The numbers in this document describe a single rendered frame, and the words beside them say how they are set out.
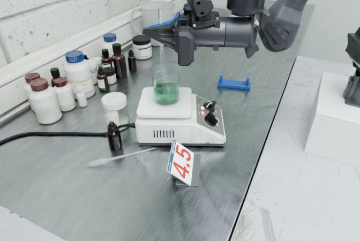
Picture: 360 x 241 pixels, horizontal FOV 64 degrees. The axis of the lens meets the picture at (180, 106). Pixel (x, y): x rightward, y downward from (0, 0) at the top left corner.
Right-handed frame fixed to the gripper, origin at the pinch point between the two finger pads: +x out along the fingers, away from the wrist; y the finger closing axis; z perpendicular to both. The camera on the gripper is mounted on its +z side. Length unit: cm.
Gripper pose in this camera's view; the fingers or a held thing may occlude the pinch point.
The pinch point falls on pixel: (160, 31)
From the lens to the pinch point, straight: 57.5
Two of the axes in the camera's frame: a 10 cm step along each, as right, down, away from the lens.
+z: -0.1, -8.3, -5.6
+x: -10.0, -0.3, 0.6
